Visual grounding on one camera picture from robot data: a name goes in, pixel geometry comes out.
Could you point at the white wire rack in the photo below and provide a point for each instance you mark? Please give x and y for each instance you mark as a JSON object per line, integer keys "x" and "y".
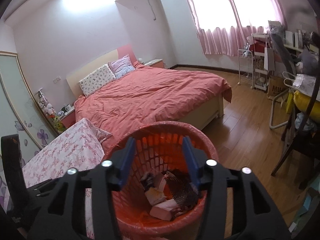
{"x": 245, "y": 67}

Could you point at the blue tissue packet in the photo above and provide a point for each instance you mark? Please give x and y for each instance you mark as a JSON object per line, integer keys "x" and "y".
{"x": 164, "y": 210}

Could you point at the red plastic laundry basket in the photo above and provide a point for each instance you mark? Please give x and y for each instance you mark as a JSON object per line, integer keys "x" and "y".
{"x": 158, "y": 150}

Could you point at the red instant noodle cup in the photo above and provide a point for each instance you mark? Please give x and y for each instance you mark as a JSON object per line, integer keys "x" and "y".
{"x": 154, "y": 196}

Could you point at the sliding wardrobe with flowers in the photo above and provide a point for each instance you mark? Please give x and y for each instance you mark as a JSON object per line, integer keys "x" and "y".
{"x": 20, "y": 113}

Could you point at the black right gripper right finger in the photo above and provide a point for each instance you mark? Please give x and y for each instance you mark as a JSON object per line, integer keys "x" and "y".
{"x": 255, "y": 215}

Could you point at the floral white pillow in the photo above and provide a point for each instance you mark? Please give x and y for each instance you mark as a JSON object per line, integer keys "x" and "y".
{"x": 96, "y": 80}

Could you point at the bed with coral duvet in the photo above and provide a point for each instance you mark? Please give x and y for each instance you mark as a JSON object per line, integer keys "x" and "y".
{"x": 147, "y": 95}

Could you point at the pink left nightstand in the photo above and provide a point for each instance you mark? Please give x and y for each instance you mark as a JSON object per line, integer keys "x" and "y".
{"x": 69, "y": 119}

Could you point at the pink window curtain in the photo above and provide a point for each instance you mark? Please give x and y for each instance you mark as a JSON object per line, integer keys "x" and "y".
{"x": 222, "y": 26}

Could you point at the pink striped pillow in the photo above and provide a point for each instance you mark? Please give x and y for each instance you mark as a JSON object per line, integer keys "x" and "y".
{"x": 121, "y": 67}

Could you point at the stuffed toy display rack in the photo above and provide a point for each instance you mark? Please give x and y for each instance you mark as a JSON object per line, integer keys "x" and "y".
{"x": 49, "y": 112}

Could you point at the white rolling cart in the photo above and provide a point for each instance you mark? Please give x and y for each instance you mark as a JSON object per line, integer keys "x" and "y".
{"x": 261, "y": 47}

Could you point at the dark wooden chair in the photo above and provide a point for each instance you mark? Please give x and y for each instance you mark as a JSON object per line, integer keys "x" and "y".
{"x": 305, "y": 143}

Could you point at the floral pink tablecloth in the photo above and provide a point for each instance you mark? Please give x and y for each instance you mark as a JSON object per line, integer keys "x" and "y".
{"x": 78, "y": 147}

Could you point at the pink nightstand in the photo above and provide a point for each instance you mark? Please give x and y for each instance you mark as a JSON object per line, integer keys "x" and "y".
{"x": 157, "y": 63}
{"x": 69, "y": 119}

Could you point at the pink right nightstand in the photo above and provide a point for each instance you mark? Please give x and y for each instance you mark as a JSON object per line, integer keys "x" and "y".
{"x": 157, "y": 63}

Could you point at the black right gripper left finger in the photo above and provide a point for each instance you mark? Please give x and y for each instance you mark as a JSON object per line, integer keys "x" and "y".
{"x": 59, "y": 204}

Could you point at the cluttered desk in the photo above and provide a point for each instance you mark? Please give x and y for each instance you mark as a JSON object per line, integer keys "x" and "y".
{"x": 303, "y": 66}

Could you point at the black mesh anti-slip mat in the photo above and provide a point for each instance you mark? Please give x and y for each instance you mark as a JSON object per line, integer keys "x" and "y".
{"x": 182, "y": 190}

